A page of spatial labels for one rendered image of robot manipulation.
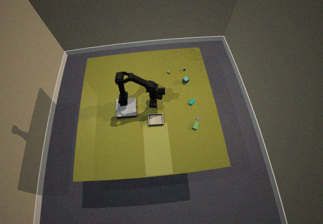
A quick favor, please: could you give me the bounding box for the teal cube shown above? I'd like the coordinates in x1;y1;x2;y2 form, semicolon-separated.
183;76;189;83

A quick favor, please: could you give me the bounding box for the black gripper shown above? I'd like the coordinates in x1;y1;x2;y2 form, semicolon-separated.
149;95;157;107

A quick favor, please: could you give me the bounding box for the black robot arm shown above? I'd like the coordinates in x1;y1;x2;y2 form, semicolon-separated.
115;72;165;106

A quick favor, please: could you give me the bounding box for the green rectangular block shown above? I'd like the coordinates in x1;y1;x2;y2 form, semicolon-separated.
192;122;199;130

